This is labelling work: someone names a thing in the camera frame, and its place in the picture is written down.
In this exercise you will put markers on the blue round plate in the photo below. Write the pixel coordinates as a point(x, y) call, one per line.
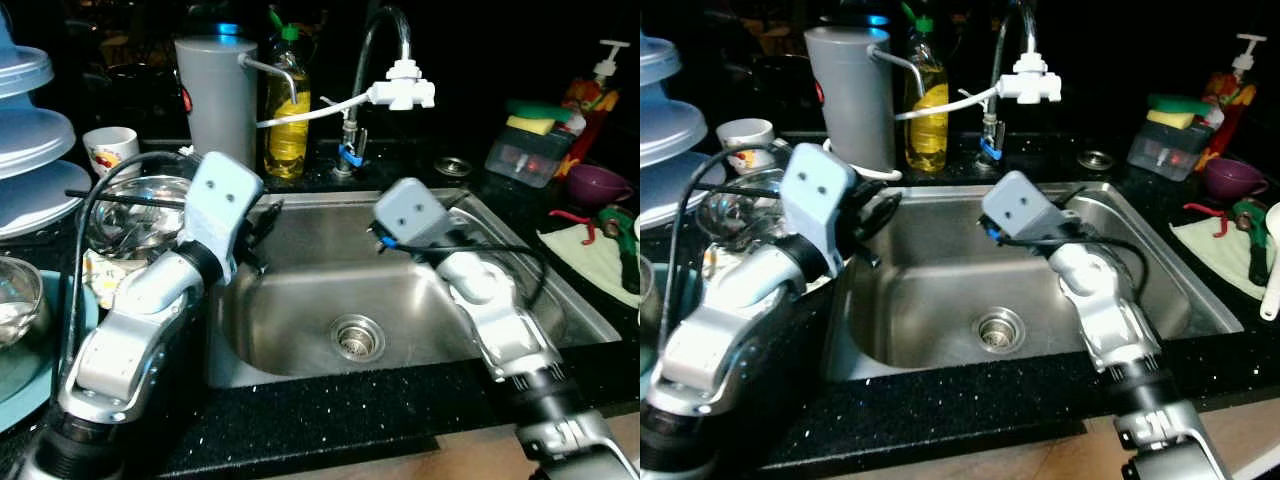
point(30, 390)
point(647, 375)

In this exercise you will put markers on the stainless steel pot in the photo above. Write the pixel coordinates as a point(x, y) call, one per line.
point(18, 305)
point(645, 300)

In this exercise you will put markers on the chrome gooseneck faucet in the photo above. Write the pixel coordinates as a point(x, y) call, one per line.
point(992, 145)
point(350, 150)

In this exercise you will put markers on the red pump bottle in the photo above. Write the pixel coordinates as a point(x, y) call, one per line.
point(592, 105)
point(1228, 95)

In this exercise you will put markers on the stainless steel sink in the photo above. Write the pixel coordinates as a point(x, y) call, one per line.
point(320, 250)
point(950, 250)

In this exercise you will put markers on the white faucet diverter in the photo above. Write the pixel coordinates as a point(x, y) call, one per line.
point(1035, 82)
point(402, 90)

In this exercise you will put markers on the round metal drain cap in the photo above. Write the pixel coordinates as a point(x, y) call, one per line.
point(454, 166)
point(1096, 160)

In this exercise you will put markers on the purple cup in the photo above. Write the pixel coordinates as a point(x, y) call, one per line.
point(598, 185)
point(1230, 178)

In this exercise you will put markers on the light green cloth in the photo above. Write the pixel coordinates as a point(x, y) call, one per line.
point(1210, 250)
point(580, 260)

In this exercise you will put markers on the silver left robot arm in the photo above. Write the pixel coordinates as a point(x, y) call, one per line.
point(730, 340)
point(120, 340)

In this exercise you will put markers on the round sink drain strainer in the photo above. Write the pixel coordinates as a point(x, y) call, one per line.
point(357, 338)
point(1000, 330)

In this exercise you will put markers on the yellow dish soap bottle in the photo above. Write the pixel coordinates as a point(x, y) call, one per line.
point(288, 130)
point(925, 125)

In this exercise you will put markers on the clear plastic container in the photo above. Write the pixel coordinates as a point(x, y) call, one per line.
point(1168, 152)
point(525, 160)

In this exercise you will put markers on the white plastic ladle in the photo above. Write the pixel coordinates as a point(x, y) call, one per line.
point(1272, 260)

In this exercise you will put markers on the yellow green sponge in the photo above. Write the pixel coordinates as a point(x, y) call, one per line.
point(538, 122)
point(1178, 115)

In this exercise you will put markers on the patterned white plate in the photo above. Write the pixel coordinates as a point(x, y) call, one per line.
point(105, 280)
point(712, 262)

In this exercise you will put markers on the white printed mug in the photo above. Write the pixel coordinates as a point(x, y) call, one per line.
point(745, 140)
point(110, 150)

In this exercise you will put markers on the grey cylindrical water filter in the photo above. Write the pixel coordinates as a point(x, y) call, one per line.
point(848, 95)
point(215, 100)

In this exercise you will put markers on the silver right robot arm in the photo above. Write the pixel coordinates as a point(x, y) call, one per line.
point(510, 340)
point(1120, 340)

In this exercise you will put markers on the black chopstick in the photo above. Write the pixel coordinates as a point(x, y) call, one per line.
point(730, 187)
point(110, 198)

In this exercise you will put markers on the stainless steel bowl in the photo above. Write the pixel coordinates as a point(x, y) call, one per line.
point(735, 215)
point(130, 230)

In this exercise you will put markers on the white tiered storage rack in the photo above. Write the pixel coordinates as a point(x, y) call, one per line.
point(30, 120)
point(665, 115)

